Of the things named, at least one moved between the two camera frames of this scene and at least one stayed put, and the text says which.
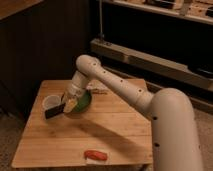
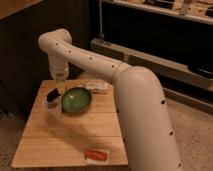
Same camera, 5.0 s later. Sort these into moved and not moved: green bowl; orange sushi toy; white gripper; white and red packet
Moved: white gripper
Not moved: orange sushi toy; green bowl; white and red packet
